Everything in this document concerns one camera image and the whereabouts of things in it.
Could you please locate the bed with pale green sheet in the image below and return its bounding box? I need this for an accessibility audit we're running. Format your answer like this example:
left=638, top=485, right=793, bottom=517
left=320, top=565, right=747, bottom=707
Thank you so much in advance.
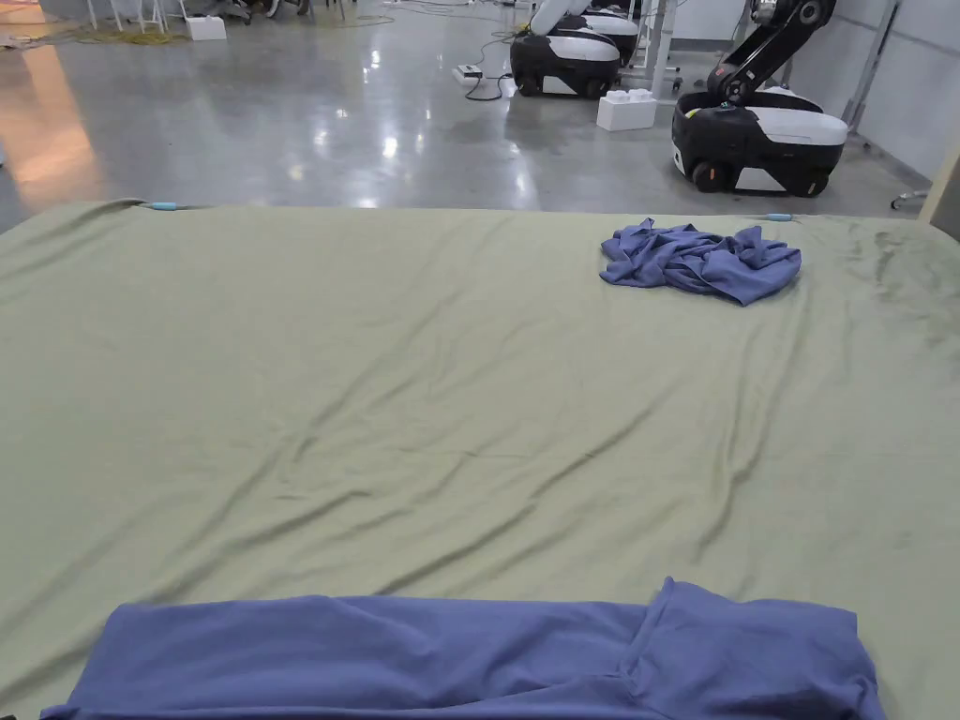
left=0, top=198, right=960, bottom=720

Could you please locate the crumpled blue shirt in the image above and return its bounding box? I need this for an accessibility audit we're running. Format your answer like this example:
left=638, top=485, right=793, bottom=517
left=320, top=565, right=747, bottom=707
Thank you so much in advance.
left=598, top=217, right=803, bottom=308

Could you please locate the flat blue shirt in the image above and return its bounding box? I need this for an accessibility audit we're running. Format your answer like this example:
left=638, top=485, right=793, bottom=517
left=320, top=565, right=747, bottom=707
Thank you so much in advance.
left=38, top=576, right=890, bottom=720

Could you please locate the black and white mobile robot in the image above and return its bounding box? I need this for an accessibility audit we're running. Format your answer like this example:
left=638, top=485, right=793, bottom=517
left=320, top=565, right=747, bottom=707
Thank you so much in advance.
left=509, top=0, right=640, bottom=98
left=670, top=0, right=850, bottom=200

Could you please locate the white desk frame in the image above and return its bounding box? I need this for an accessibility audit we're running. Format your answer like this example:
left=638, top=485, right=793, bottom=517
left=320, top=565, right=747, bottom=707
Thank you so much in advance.
left=634, top=0, right=685, bottom=98

